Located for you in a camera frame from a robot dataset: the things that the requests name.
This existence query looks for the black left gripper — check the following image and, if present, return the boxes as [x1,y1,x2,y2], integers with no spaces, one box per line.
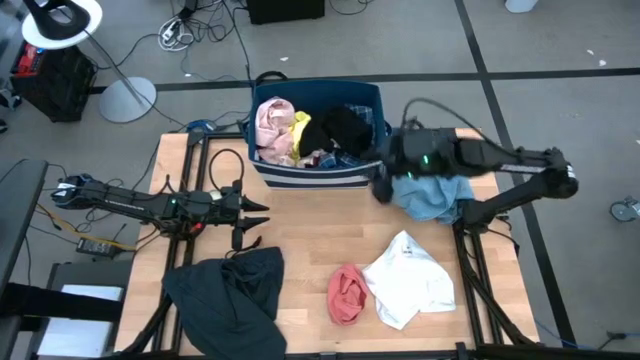
[219,179,271,251]

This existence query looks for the white power strip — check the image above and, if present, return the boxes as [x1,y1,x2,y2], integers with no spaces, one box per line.
[158,17,195,52]

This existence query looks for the black crate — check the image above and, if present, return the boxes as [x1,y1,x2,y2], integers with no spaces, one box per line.
[10,44,97,124]

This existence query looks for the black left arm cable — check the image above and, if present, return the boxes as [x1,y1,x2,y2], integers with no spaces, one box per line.
[208,148,246,194]

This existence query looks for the white floor object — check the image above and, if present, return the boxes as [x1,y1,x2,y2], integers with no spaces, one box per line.
[504,0,540,14]

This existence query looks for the grey caster wheel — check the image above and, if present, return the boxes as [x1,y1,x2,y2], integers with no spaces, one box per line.
[608,196,640,223]

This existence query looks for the navy white striped fabric basket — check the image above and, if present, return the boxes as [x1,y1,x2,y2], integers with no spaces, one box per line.
[247,78,392,190]

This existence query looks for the grey cart white panels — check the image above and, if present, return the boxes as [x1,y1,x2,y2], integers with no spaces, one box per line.
[29,259,132,360]

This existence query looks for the black box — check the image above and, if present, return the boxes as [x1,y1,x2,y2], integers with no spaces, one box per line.
[246,0,326,25]

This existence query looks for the salmon pink shirt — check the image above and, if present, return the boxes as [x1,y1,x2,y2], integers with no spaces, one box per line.
[327,263,371,327]

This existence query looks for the black pants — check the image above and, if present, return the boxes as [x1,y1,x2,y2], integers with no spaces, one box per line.
[298,105,374,157]

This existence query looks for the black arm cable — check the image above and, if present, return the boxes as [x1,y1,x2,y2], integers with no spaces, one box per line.
[208,148,246,194]
[401,97,509,151]

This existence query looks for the pale pink shirt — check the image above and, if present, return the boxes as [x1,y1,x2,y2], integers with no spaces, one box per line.
[254,97,297,166]

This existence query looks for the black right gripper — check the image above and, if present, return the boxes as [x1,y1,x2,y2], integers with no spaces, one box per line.
[370,129,431,205]

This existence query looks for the black power brick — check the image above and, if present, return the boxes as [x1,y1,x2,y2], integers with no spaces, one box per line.
[75,237,121,259]

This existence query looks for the yellow garment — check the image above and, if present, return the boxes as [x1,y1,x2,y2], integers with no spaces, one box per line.
[289,110,312,164]

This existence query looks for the light blue towel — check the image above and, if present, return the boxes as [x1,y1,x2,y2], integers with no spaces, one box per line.
[391,174,476,225]

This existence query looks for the dark teal garment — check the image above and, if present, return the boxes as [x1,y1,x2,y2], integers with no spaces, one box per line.
[162,246,289,360]

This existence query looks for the blue coiled cable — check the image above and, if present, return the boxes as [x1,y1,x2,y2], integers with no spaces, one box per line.
[187,118,217,134]

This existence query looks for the white garment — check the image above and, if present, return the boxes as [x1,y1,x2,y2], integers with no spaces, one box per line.
[362,229,457,331]

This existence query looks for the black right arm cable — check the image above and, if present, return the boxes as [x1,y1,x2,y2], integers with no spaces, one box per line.
[401,97,509,151]

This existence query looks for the yellow cable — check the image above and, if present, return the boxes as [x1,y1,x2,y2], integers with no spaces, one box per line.
[34,202,137,251]

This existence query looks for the black aluminium table frame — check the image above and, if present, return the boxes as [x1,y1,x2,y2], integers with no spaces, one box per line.
[114,130,541,360]

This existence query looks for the blue plaid shirt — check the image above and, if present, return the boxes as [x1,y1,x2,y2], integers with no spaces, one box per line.
[319,103,376,170]

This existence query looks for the red item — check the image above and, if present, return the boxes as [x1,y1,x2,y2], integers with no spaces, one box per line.
[14,43,42,76]

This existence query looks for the black desk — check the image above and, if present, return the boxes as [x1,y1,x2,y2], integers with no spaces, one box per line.
[0,158,126,331]

